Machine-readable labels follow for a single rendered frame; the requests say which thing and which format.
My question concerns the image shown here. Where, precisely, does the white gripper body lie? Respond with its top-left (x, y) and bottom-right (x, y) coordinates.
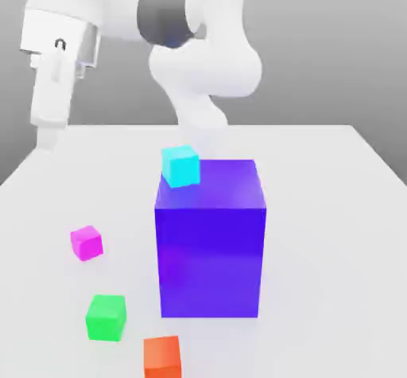
top-left (29, 49), bottom-right (78, 131)

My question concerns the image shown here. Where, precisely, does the small magenta cube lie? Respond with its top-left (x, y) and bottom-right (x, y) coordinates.
top-left (69, 224), bottom-right (105, 263)

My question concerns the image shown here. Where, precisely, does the small cyan cube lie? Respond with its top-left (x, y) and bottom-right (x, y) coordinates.
top-left (161, 144), bottom-right (202, 189)

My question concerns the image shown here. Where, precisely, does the small green cube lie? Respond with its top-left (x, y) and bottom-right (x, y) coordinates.
top-left (84, 294), bottom-right (128, 343)

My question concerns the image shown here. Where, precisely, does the small orange cube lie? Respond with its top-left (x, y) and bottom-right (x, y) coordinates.
top-left (142, 335), bottom-right (183, 378)

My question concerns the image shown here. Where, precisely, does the large purple box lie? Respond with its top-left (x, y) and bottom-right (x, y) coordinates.
top-left (154, 158), bottom-right (267, 319)

